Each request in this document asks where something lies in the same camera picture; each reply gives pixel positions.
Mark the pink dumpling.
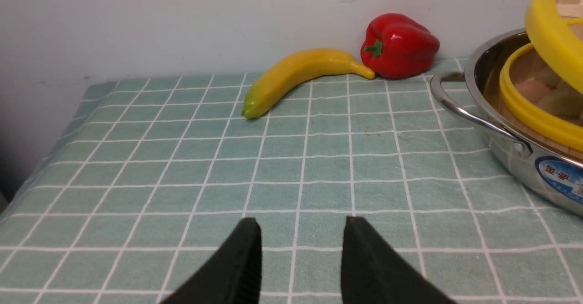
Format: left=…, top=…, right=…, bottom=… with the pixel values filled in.
left=515, top=77, right=551, bottom=104

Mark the red bell pepper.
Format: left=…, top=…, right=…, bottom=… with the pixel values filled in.
left=360, top=13, right=440, bottom=79

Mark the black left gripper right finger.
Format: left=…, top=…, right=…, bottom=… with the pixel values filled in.
left=341, top=216, right=455, bottom=304

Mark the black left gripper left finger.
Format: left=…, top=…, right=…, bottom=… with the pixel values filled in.
left=162, top=217, right=262, bottom=304

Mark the yellow banana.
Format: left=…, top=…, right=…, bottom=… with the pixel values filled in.
left=241, top=48, right=376, bottom=119

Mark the stainless steel pot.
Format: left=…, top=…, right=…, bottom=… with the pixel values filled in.
left=430, top=29, right=583, bottom=216

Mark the green checkered tablecloth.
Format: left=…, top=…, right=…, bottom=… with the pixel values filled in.
left=0, top=57, right=582, bottom=304

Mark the woven bamboo steamer lid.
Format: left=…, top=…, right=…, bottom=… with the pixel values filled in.
left=524, top=0, right=583, bottom=93

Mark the pale green dumpling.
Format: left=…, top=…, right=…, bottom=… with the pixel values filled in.
left=537, top=88, right=583, bottom=118

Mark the bamboo steamer basket yellow rim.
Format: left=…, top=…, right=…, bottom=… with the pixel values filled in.
left=499, top=44, right=582, bottom=161

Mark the green dumpling at back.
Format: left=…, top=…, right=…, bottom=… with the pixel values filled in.
left=533, top=67, right=562, bottom=89

